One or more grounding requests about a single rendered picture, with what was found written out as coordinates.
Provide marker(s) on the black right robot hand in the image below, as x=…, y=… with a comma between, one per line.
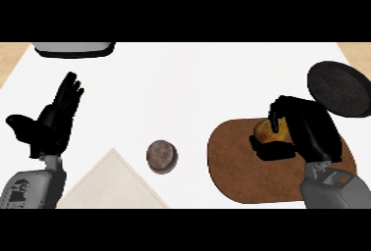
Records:
x=314, y=130

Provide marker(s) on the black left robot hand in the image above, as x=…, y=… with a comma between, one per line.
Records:
x=53, y=124

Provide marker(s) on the yellow-brown pear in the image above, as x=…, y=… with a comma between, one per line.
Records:
x=268, y=131

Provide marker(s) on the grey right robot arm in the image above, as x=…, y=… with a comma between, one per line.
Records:
x=333, y=186

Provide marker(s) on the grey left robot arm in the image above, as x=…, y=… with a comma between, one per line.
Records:
x=34, y=186

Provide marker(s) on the black round pan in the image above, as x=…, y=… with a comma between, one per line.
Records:
x=340, y=89

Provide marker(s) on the brown wooden cutting board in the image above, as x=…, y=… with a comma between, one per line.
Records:
x=252, y=176

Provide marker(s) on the beige cloth placemat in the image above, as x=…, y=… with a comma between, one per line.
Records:
x=111, y=186

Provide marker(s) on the grey and black appliance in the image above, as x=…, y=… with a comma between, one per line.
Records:
x=74, y=49

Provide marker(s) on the brown-grey round stone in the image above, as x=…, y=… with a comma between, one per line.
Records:
x=161, y=157

